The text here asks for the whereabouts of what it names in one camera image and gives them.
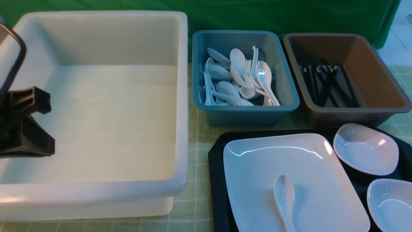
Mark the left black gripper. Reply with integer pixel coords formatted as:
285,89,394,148
0,86,55,158

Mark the large white rectangular plate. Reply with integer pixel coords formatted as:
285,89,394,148
223,133,370,232

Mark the small white bowl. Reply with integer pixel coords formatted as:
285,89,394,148
333,123,400,176
367,178,412,232

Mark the large white plastic tub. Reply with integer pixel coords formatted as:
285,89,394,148
1,10,189,221

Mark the white soup spoon in bin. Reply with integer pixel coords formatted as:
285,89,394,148
230,48,255,92
255,61,280,106
212,81,254,106

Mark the teal plastic bin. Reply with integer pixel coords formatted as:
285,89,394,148
192,30,300,127

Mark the black chopstick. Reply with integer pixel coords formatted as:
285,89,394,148
303,65,318,105
339,63,359,108
320,63,338,108

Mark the brown plastic bin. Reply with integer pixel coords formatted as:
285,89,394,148
283,33,411,128

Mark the black serving tray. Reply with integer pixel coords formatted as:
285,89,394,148
208,128,412,232

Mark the green backdrop cloth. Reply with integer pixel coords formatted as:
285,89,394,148
1,0,400,64

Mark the black cable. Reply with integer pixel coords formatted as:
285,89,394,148
0,23,27,100

